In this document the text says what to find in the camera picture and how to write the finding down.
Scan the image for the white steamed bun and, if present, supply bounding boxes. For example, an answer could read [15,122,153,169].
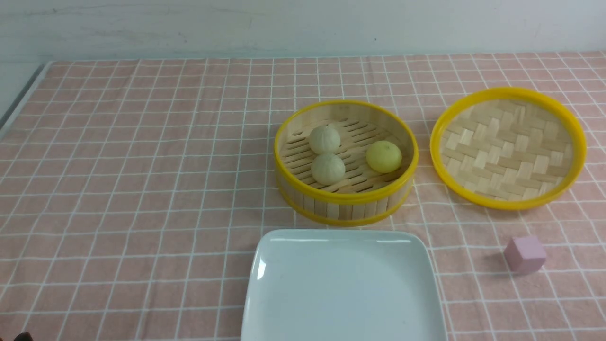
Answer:
[308,125,341,154]
[311,153,346,186]

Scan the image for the yellow steamed bun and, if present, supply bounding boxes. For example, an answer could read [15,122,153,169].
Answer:
[365,141,402,173]

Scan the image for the white square plate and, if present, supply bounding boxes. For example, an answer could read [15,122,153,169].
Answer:
[241,229,448,341]

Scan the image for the bamboo steamer basket yellow rim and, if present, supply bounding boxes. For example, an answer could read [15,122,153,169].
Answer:
[273,100,419,226]

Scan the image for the pink checkered tablecloth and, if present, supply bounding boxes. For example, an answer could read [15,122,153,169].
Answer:
[0,52,605,341]

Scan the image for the woven bamboo steamer lid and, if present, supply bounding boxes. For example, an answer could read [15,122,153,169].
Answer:
[430,87,588,211]

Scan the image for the pink cube block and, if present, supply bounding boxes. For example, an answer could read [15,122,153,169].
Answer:
[503,235,547,274]

